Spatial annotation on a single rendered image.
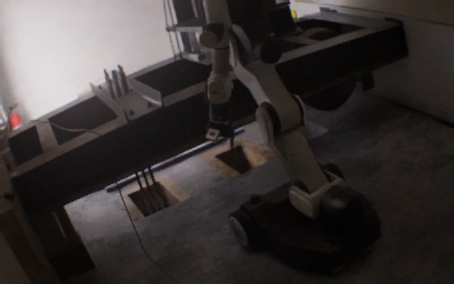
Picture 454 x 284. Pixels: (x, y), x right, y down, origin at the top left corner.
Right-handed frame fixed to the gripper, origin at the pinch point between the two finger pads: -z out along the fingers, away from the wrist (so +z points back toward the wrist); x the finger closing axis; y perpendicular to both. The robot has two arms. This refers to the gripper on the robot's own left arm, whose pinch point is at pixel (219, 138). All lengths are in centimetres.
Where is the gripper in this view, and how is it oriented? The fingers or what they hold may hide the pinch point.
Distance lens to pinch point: 218.0
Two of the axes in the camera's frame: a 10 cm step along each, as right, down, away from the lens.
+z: 0.2, -8.1, -5.8
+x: -9.3, -2.3, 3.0
